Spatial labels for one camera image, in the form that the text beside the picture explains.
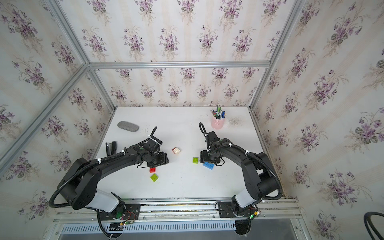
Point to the grey oval eraser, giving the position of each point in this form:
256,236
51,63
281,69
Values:
124,125

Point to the lime green lego brick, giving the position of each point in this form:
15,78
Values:
154,177

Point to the pens in cup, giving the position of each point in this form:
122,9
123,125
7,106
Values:
218,113

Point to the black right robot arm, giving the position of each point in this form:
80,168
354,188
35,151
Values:
261,180

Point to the pink pen cup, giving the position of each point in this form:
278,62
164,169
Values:
217,124

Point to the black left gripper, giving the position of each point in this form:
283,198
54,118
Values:
164,160

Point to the white lego brick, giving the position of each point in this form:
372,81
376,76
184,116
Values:
177,150

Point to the black stapler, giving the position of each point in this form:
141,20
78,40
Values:
111,148

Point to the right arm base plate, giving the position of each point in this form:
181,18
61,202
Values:
232,210

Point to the blue lego brick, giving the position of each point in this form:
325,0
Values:
209,165

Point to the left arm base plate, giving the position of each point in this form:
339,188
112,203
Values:
128,213

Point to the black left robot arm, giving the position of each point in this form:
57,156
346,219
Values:
78,189

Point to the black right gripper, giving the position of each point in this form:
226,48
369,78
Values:
203,157

